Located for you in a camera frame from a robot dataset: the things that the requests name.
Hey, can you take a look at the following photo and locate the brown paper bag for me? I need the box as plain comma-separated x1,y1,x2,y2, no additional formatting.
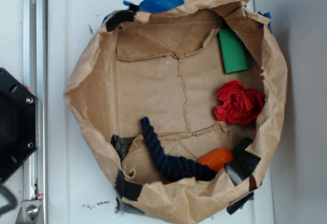
80,0,287,223

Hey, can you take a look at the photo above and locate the black tape inner left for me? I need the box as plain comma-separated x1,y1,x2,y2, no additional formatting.
111,135,135,161

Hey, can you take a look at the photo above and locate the black tape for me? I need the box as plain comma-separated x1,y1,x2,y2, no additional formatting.
226,191,254,215
224,151,261,186
111,135,135,161
115,170,143,201
103,4,139,32

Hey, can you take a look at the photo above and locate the orange toy carrot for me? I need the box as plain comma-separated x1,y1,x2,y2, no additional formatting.
196,137,253,172

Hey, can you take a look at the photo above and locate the green rectangular block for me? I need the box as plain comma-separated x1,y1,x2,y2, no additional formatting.
218,28,248,75

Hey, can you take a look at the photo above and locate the black tape bottom left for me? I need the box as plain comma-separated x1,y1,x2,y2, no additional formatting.
115,170,143,201

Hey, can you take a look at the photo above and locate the black tape top left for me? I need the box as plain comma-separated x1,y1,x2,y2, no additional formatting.
103,4,139,32

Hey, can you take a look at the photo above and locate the blue painter tape strip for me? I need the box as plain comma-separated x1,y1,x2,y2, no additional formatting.
123,0,184,13

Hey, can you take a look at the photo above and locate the black tape lower right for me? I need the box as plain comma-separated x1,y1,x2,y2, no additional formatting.
224,151,261,186

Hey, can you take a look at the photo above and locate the black tape bottom right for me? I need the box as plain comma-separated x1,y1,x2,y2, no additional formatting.
226,191,254,215

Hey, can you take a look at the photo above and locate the blue tape right edge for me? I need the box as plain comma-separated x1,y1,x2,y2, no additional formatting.
257,11,273,35

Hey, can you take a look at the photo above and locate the dark blue rope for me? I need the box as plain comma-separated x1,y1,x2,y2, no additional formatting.
140,117,218,183

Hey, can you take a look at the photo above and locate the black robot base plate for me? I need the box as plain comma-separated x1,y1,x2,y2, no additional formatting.
1,68,37,184

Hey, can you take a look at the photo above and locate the aluminium frame rail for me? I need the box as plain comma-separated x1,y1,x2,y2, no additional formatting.
23,0,49,223

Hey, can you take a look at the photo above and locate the metal corner bracket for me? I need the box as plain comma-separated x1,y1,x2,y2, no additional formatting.
15,199,42,224

